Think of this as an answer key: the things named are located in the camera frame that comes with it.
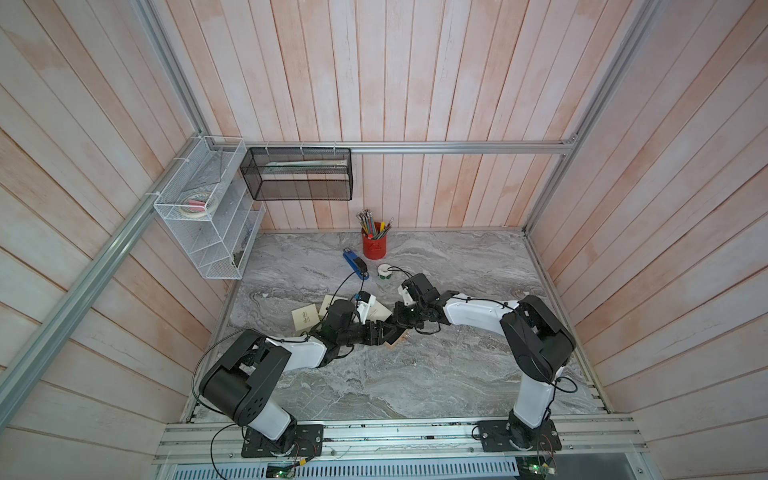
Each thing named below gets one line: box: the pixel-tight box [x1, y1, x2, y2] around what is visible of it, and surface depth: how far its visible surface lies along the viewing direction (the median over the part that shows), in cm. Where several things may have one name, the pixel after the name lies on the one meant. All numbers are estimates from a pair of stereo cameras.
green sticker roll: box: [377, 263, 393, 280], surface depth 106 cm
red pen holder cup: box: [362, 228, 388, 260], surface depth 108 cm
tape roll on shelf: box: [180, 191, 215, 217], surface depth 75 cm
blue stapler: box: [342, 247, 370, 281], surface depth 109 cm
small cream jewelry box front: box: [291, 303, 320, 332], surface depth 95 cm
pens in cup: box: [356, 209, 394, 240], surface depth 106 cm
